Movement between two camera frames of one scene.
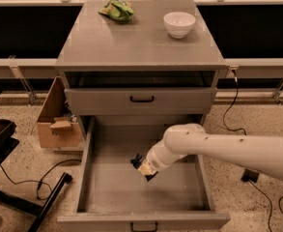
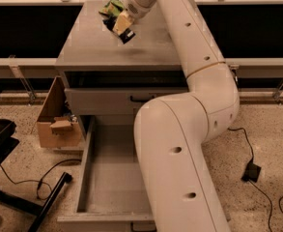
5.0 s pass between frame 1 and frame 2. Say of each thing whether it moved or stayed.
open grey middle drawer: stayed
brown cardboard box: stayed
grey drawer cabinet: stayed
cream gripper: moved
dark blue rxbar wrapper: moved
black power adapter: stayed
